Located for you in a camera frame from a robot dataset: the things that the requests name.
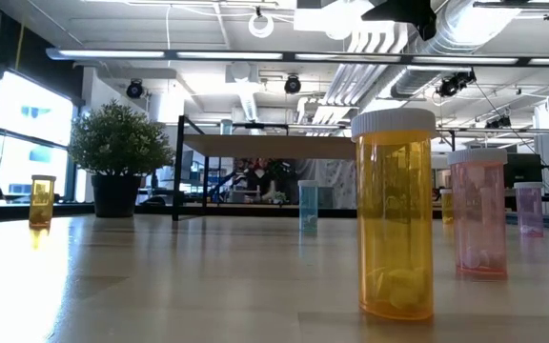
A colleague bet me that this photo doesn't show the white ring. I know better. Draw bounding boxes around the white ring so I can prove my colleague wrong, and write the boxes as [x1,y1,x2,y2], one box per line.
[248,11,275,40]

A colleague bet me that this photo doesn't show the purple pill bottle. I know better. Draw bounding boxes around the purple pill bottle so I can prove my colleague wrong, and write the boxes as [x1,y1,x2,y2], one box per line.
[513,181,545,238]

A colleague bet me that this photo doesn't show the person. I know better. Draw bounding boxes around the person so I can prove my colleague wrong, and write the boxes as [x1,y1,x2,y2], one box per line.
[234,157,299,207]

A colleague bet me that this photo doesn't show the orange pill bottle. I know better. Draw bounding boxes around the orange pill bottle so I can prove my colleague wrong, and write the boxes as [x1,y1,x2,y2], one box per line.
[351,107,437,321]
[438,187,455,226]

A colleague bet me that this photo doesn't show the wooden shelf black metal frame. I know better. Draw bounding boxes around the wooden shelf black metal frame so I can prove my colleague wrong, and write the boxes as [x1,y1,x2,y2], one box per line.
[172,114,458,223]

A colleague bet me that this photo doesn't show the salmon pink pill bottle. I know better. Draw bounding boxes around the salmon pink pill bottle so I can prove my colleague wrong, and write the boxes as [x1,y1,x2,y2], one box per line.
[447,148,509,281]

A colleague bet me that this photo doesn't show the black overhead light bar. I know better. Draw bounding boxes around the black overhead light bar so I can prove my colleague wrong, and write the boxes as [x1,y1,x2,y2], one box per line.
[44,46,549,68]

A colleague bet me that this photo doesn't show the window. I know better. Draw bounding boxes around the window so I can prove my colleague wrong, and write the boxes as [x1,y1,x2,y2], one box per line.
[0,70,76,204]

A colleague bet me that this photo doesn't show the black ceiling spot lamp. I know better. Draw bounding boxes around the black ceiling spot lamp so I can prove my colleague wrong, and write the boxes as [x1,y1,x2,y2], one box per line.
[483,113,514,131]
[125,78,146,100]
[435,69,478,99]
[283,73,303,95]

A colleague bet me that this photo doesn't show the white ceiling pipes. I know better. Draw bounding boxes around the white ceiling pipes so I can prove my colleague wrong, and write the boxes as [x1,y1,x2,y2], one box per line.
[324,21,412,109]

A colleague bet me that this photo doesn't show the green potted plant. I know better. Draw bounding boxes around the green potted plant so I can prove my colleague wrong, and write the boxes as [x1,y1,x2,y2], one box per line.
[68,98,176,219]

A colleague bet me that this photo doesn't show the white patterned board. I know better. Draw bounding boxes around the white patterned board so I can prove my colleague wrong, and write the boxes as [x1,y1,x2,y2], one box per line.
[296,158,357,210]

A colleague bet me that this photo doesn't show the small yellow bottle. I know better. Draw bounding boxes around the small yellow bottle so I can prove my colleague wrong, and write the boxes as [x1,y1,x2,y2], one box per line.
[28,173,57,229]

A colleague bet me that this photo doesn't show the silver ventilation duct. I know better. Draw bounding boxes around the silver ventilation duct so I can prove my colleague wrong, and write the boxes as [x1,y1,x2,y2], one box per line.
[357,0,523,113]

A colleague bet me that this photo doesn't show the black monitor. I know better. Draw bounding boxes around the black monitor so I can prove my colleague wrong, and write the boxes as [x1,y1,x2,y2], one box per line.
[502,152,544,190]

